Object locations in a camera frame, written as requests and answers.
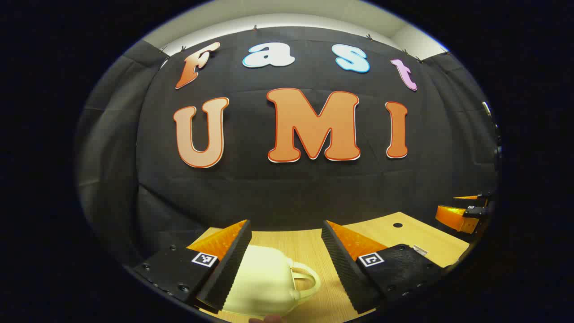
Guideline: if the black backdrop cloth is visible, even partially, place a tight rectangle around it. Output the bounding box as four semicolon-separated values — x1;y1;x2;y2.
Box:
76;26;500;270

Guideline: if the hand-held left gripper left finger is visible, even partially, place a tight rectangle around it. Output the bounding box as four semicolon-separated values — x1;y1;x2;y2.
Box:
132;219;252;314

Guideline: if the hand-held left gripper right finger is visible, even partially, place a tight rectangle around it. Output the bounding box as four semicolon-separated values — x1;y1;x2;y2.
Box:
321;220;449;315

